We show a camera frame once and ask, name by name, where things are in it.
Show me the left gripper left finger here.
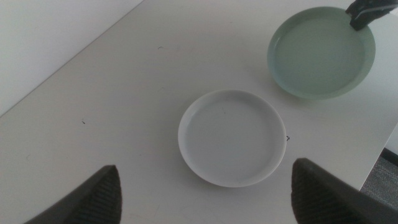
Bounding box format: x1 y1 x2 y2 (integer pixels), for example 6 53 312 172
23 164 123 224

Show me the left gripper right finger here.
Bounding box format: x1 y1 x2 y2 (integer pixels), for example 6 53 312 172
290 157 398 224

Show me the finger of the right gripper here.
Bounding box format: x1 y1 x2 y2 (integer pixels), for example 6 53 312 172
345 0 398 16
350 8 394 31

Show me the pale green shallow bowl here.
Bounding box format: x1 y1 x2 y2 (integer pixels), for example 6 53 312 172
266 6 376 101

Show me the white shallow bowl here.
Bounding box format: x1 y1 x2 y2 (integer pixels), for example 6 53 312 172
177 89 287 189

